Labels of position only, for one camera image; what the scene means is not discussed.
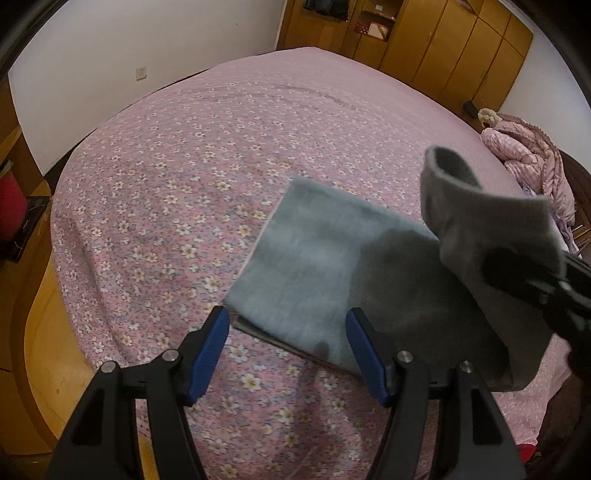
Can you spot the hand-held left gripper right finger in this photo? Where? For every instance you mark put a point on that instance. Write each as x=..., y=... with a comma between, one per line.
x=364, y=355

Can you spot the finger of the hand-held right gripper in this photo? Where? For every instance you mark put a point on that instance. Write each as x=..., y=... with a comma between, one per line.
x=512, y=272
x=577, y=266

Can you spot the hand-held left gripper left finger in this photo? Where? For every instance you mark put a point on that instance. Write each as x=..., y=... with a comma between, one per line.
x=205, y=355

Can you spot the grey-green pants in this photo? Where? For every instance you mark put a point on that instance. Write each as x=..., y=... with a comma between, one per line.
x=314, y=258

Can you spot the dark wooden headboard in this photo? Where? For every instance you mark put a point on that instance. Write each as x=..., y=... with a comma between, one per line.
x=581, y=198

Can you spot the pink quilt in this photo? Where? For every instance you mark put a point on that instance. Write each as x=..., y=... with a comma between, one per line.
x=535, y=152

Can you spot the small red object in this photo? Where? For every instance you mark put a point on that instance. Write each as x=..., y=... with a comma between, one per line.
x=527, y=451

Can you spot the beige plush toy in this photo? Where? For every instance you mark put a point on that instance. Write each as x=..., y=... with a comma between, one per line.
x=488, y=117

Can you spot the small black object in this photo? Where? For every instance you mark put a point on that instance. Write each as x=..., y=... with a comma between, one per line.
x=470, y=108

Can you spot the pink floral bed sheet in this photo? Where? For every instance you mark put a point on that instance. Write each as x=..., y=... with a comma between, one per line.
x=184, y=161

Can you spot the wooden wardrobe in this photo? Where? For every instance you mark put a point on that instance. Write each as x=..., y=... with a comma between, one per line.
x=452, y=41

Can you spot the red container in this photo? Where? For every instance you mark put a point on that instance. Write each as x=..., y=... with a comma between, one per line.
x=9, y=203

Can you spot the wooden side cabinet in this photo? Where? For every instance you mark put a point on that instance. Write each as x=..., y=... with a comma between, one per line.
x=27, y=152

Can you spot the red box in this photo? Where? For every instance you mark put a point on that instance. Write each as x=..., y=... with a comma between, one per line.
x=374, y=28

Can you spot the dark hanging jacket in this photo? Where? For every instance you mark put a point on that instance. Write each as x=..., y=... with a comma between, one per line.
x=325, y=7

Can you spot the wall outlet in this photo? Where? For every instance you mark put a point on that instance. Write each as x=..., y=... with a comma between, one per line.
x=141, y=72

